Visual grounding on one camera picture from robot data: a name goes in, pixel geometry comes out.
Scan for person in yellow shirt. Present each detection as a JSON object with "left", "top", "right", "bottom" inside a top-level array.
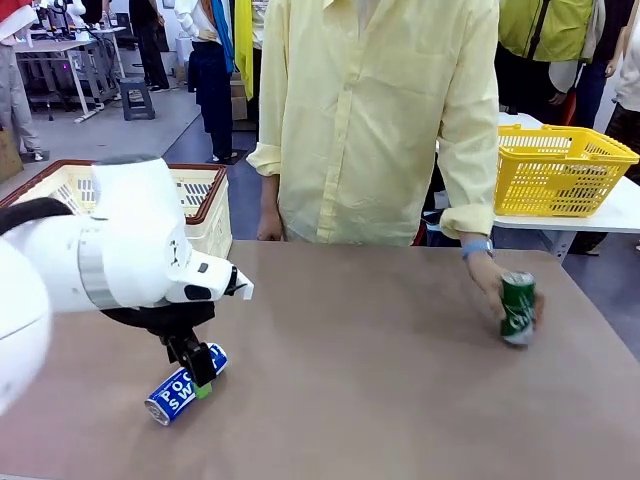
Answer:
[{"left": 246, "top": 0, "right": 501, "bottom": 247}]

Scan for yellow plastic shopping basket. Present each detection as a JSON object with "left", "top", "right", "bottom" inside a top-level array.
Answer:
[{"left": 493, "top": 123, "right": 640, "bottom": 219}]

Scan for wristwatch with blue band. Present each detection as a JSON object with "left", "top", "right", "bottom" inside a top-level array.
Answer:
[{"left": 460, "top": 238, "right": 496, "bottom": 261}]

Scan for grey step stool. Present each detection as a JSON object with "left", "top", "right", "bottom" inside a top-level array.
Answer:
[{"left": 118, "top": 76, "right": 156, "bottom": 122}]

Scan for white side table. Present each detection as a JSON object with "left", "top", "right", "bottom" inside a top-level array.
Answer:
[{"left": 492, "top": 112, "right": 640, "bottom": 266}]

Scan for person's right hand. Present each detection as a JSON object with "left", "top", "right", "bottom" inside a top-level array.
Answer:
[{"left": 256, "top": 214, "right": 285, "bottom": 243}]

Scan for white-legged workshop desk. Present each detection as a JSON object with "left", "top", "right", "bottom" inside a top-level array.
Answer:
[{"left": 14, "top": 24, "right": 129, "bottom": 124}]

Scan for brown cardboard sheet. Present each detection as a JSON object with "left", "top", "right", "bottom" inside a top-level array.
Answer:
[{"left": 0, "top": 127, "right": 25, "bottom": 184}]

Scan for stacked cardboard boxes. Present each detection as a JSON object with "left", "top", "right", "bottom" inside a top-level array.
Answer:
[{"left": 229, "top": 72, "right": 250, "bottom": 121}]

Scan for green Chilsung soda can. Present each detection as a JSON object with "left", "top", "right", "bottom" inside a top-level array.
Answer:
[{"left": 499, "top": 270, "right": 539, "bottom": 347}]

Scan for hanging yellow garment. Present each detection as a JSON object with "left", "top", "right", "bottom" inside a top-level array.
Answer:
[{"left": 233, "top": 0, "right": 255, "bottom": 89}]

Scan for blue Pocari Sweat can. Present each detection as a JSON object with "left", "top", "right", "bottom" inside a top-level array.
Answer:
[{"left": 144, "top": 342, "right": 230, "bottom": 427}]

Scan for person's left forearm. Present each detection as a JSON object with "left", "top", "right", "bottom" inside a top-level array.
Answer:
[{"left": 457, "top": 230, "right": 495, "bottom": 247}]

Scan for cream basket with brown rim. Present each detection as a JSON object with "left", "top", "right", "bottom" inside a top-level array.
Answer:
[{"left": 0, "top": 159, "right": 235, "bottom": 261}]

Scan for mannequin with navy skirt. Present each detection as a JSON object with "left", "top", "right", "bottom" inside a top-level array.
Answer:
[{"left": 174, "top": 0, "right": 236, "bottom": 164}]

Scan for bystander in lime green vest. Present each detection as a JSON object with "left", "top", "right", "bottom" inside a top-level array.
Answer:
[{"left": 497, "top": 0, "right": 609, "bottom": 126}]

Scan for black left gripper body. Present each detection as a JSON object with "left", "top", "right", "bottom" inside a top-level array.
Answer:
[{"left": 144, "top": 302, "right": 217, "bottom": 346}]

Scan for person's left hand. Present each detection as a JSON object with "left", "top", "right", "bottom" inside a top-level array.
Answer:
[{"left": 466, "top": 249, "right": 547, "bottom": 334}]

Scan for mannequin with grey trousers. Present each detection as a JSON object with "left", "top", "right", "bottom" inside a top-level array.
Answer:
[{"left": 0, "top": 0, "right": 46, "bottom": 162}]

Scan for bystander in black clothes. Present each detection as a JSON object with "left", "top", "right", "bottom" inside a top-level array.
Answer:
[{"left": 128, "top": 0, "right": 171, "bottom": 94}]

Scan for person's right forearm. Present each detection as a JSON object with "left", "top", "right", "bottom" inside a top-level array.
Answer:
[{"left": 258, "top": 172, "right": 284, "bottom": 226}]

